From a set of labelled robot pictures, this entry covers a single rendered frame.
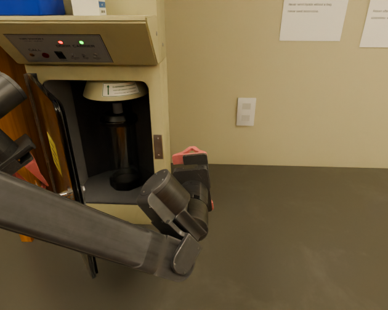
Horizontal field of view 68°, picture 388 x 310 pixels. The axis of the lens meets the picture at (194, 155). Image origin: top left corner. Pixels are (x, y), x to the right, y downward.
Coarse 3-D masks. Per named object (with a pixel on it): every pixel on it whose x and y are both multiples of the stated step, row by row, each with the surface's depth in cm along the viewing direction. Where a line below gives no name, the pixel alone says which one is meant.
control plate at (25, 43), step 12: (12, 36) 57; (24, 36) 57; (36, 36) 56; (48, 36) 56; (60, 36) 56; (72, 36) 56; (84, 36) 56; (96, 36) 56; (24, 48) 60; (36, 48) 60; (48, 48) 60; (60, 48) 59; (72, 48) 59; (84, 48) 59; (96, 48) 59; (36, 60) 64; (48, 60) 64; (60, 60) 63; (72, 60) 63; (84, 60) 63; (96, 60) 63; (108, 60) 63
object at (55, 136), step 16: (32, 80) 60; (32, 96) 68; (48, 96) 49; (48, 112) 52; (48, 128) 58; (64, 128) 47; (48, 144) 66; (64, 144) 48; (48, 160) 76; (64, 160) 51; (64, 176) 57
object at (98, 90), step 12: (96, 84) 72; (108, 84) 72; (120, 84) 72; (132, 84) 74; (144, 84) 78; (84, 96) 75; (96, 96) 72; (108, 96) 72; (120, 96) 72; (132, 96) 74
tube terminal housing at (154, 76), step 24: (120, 0) 61; (144, 0) 61; (48, 72) 68; (72, 72) 68; (96, 72) 68; (120, 72) 68; (144, 72) 67; (168, 120) 83; (168, 144) 84; (168, 168) 85; (120, 216) 87; (144, 216) 86
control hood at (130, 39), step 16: (0, 16) 53; (16, 16) 53; (32, 16) 53; (48, 16) 53; (64, 16) 52; (80, 16) 52; (96, 16) 52; (112, 16) 52; (128, 16) 52; (144, 16) 52; (0, 32) 56; (16, 32) 56; (32, 32) 55; (48, 32) 55; (64, 32) 55; (80, 32) 55; (96, 32) 55; (112, 32) 55; (128, 32) 54; (144, 32) 54; (112, 48) 59; (128, 48) 59; (144, 48) 59; (48, 64) 65; (64, 64) 65; (80, 64) 65; (96, 64) 65; (112, 64) 64; (128, 64) 64; (144, 64) 64
